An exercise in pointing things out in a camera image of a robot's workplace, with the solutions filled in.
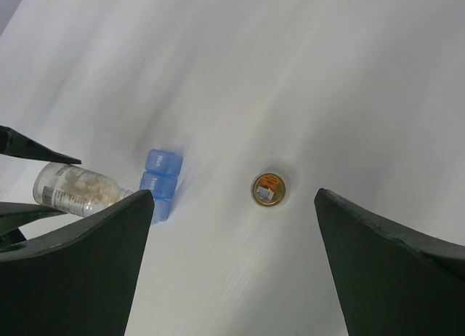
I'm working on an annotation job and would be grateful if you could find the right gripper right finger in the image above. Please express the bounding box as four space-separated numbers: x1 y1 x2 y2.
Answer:
315 188 464 335

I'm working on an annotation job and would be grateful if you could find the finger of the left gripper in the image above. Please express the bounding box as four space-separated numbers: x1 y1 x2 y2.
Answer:
1 126 81 164
1 202 64 241

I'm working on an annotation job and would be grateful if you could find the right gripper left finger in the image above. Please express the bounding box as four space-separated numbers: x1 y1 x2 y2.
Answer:
1 191 154 335

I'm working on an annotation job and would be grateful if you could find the clear pill bottle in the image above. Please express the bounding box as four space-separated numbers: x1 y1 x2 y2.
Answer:
33 163 133 217

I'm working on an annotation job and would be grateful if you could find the blue pill organizer box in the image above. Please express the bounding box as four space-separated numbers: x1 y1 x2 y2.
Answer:
139 149 183 225

